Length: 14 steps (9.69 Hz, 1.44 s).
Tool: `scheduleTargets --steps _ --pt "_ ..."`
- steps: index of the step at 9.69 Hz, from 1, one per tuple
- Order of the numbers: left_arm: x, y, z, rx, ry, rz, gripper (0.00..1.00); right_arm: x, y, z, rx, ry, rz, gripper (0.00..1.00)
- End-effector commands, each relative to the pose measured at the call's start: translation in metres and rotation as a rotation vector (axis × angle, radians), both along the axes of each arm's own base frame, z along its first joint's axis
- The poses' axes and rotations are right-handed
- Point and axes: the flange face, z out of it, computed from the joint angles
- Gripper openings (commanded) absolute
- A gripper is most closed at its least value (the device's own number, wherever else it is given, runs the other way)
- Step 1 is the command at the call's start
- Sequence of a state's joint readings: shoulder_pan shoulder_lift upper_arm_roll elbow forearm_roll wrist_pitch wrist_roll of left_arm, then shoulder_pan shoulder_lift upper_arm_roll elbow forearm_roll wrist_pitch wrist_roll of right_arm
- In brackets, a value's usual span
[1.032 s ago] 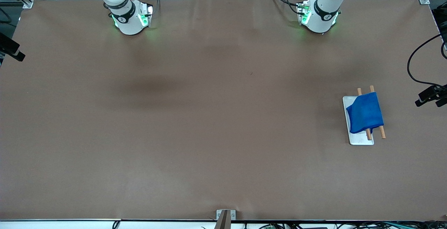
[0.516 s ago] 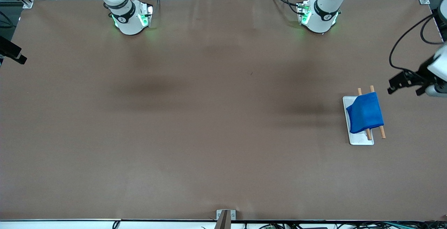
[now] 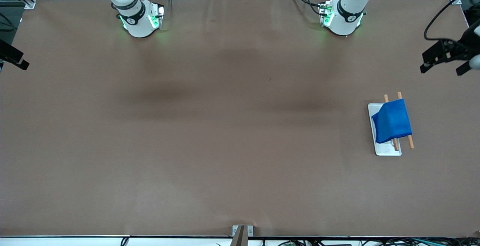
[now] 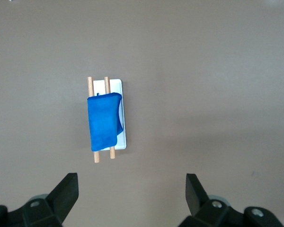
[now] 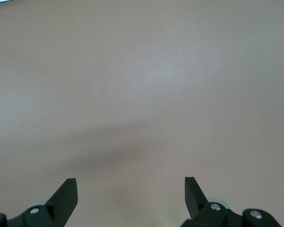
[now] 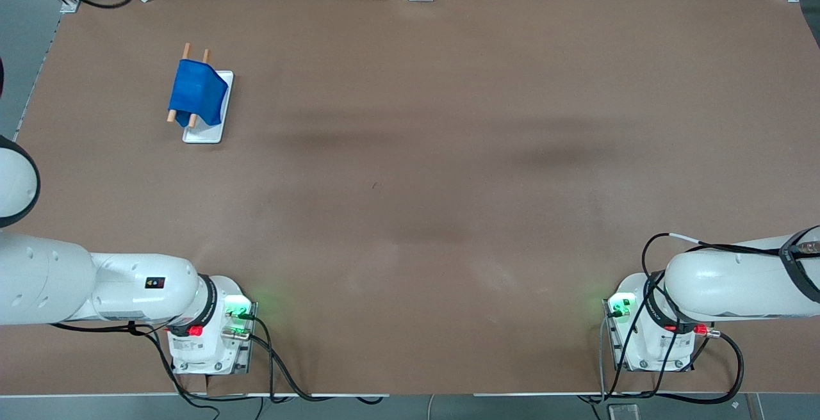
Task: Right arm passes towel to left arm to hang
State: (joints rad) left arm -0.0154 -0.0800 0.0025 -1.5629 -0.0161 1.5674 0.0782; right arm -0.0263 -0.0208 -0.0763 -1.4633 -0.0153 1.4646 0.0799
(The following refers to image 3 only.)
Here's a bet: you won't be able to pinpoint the brown table cover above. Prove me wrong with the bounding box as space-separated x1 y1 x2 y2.
0 0 480 238

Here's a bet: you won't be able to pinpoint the white towel rack wooden bars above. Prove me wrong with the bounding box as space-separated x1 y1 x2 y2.
367 91 415 157

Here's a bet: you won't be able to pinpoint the blue towel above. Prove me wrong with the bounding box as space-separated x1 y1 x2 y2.
371 99 413 144

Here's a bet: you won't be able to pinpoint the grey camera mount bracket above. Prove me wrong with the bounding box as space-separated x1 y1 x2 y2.
232 225 254 246

